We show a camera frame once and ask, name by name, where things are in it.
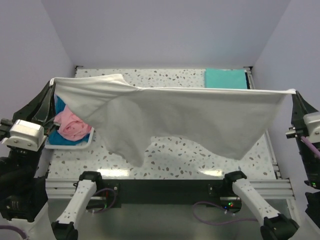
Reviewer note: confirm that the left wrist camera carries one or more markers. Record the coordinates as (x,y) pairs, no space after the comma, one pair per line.
(25,135)

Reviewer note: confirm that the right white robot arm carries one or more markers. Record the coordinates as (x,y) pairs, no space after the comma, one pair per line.
(271,203)

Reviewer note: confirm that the blue t shirt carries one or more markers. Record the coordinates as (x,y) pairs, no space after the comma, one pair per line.
(55,138)

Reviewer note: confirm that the folded black t shirt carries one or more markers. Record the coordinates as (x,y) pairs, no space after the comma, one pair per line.
(248,81)

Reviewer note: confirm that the aluminium frame rail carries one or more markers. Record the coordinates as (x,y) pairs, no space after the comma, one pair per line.
(161,190)

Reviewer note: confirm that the folded teal t shirt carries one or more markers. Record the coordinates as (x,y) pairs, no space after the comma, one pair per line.
(225,79)

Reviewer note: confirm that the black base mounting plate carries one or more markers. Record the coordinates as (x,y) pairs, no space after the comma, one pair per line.
(109,198)

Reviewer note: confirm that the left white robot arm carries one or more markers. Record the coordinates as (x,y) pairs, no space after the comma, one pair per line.
(23,195)

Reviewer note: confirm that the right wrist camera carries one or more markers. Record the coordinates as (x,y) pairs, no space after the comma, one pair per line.
(311,131)

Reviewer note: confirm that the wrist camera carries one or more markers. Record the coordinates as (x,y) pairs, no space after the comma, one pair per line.
(25,135)
(311,131)

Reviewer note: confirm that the white t shirt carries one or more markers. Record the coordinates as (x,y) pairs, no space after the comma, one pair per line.
(227,122)

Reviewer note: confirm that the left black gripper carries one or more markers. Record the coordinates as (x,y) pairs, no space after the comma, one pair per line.
(41,109)

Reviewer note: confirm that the pink t shirt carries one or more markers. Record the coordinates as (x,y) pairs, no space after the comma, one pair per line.
(71,127)

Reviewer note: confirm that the white plastic basket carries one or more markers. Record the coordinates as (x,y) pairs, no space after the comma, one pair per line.
(79,146)

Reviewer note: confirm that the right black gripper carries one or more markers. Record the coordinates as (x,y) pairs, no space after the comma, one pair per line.
(298,109)

